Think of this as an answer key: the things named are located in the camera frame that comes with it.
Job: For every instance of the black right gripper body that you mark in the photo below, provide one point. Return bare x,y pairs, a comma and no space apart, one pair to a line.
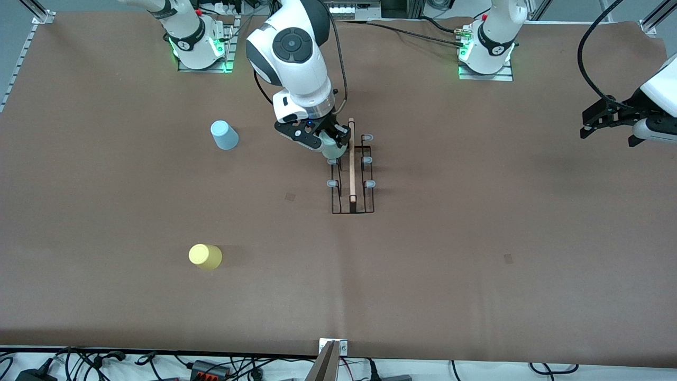
331,126

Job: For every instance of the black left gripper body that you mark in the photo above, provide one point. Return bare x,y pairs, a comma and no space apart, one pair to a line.
625,112

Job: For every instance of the pale green plastic cup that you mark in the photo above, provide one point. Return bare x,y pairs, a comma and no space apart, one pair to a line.
331,152

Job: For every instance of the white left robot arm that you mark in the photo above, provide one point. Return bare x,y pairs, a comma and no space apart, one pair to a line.
492,42

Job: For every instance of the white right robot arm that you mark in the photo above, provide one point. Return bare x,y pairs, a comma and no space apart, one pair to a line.
296,69

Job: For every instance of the light blue plastic cup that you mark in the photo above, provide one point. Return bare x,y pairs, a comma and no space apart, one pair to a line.
225,136

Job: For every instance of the yellow plastic cup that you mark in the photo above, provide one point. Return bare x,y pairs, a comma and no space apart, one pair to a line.
206,257

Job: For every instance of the white power strip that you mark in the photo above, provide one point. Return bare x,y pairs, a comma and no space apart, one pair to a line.
351,9

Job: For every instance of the brass connector plug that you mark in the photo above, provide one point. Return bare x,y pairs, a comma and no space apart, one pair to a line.
463,33

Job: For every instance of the brown table cover sheet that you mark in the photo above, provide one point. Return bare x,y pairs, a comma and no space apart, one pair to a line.
423,291

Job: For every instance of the black box with orange buttons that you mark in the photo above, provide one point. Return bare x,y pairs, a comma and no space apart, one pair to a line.
209,369

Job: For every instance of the black power adapter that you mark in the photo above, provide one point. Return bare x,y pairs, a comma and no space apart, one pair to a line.
37,374

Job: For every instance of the aluminium frame profile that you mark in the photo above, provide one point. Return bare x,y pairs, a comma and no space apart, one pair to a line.
38,11
657,17

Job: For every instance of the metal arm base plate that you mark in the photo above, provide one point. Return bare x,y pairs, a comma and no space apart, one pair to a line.
502,77
230,47

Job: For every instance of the small metal bracket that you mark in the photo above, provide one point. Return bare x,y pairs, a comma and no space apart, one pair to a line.
333,345

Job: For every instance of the grey camera mounting pole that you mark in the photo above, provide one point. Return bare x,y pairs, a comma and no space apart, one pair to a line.
323,368

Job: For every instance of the perforated silver edge rail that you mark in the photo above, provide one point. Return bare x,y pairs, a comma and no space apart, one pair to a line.
18,63

